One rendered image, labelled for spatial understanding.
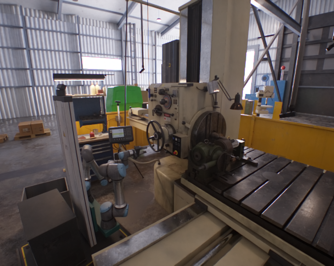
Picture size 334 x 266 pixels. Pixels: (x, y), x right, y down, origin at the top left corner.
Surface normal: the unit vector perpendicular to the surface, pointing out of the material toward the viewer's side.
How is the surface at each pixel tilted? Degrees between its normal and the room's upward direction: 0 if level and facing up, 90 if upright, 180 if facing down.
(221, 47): 90
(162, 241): 0
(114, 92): 84
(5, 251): 0
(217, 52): 90
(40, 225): 0
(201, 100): 90
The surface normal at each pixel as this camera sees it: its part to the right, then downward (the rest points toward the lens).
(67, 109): 0.73, 0.18
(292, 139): -0.81, 0.16
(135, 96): 0.58, 0.12
